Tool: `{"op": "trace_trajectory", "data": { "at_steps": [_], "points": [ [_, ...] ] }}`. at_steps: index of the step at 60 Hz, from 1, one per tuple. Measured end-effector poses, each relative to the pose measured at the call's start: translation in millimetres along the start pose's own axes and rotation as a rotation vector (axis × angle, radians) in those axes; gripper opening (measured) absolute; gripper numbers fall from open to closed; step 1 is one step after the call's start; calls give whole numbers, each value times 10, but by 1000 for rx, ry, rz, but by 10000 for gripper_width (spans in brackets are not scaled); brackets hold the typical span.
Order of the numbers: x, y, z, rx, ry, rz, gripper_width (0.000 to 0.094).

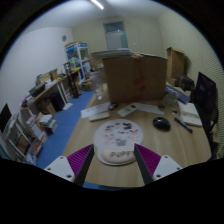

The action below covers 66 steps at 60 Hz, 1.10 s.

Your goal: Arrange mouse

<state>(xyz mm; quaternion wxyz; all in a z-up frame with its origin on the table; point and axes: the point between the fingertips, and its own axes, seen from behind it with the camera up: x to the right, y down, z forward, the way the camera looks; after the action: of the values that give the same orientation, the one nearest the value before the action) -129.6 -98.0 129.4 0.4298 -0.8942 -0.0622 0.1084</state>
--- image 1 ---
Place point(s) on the round wall clock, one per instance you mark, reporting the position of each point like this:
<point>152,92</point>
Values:
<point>64,38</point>

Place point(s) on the white book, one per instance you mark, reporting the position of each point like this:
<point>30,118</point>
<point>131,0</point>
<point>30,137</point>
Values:
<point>190,114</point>

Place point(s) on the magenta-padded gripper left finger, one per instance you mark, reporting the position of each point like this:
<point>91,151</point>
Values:
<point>80,160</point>

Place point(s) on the flat white case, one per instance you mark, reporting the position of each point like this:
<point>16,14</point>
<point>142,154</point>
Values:
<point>99,116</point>

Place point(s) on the blue book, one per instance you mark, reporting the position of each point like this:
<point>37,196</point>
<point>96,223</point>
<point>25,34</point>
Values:
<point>180,94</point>

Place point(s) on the plain white paper sheet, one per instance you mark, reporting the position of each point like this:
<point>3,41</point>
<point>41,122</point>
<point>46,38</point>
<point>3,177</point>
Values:
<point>150,108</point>

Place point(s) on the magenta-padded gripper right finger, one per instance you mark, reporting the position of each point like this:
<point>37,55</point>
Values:
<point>148,159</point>

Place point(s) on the white shelf unit with books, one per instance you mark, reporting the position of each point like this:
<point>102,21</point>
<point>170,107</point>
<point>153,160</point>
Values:
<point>23,140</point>

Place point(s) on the wooden desk with white legs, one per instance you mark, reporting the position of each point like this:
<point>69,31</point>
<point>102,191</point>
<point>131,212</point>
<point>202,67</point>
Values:
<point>43,93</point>

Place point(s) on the dark bag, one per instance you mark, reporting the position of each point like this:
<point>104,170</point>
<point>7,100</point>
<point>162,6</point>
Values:
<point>185,82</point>

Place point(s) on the tall black stand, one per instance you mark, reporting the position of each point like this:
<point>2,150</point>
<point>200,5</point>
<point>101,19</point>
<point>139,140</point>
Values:
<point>71,81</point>

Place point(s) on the clear plastic container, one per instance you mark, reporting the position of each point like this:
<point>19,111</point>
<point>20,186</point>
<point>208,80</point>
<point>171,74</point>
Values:
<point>170,99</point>

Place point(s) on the frosted window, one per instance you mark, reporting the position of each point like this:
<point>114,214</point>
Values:
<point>115,36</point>

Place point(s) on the large brown cardboard box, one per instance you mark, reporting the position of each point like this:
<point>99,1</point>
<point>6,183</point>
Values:
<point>133,80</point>

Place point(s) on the black marker pen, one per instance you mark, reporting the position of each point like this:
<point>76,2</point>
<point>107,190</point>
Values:
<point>183,125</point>

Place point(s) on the blue glass-door display cabinet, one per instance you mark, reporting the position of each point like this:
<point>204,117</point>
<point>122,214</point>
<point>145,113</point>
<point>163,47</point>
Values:
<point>77,58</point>

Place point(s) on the black flat screen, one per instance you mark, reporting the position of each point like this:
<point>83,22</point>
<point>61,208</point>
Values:
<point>4,117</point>

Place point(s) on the black office chair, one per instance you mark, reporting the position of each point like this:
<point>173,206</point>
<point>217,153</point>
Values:
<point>211,131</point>

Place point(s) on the black computer monitor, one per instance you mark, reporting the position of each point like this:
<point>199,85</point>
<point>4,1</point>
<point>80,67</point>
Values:
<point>205,91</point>

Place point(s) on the small brown cardboard box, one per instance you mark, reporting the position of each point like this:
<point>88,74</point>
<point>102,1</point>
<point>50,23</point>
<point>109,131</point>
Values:
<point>45,107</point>

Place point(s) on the open tall cardboard box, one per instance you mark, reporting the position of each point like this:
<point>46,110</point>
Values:
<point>175,63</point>

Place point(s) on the clear plastic jug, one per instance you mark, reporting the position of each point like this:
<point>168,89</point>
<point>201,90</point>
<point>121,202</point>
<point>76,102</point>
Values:
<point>100,92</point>

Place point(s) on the ceiling tube light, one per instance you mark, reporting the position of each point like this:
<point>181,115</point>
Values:
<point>97,4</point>

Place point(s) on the black computer mouse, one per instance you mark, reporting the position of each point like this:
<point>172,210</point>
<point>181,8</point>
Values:
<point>161,123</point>

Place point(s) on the round white printed mouse pad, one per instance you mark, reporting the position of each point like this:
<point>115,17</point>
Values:
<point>116,133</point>

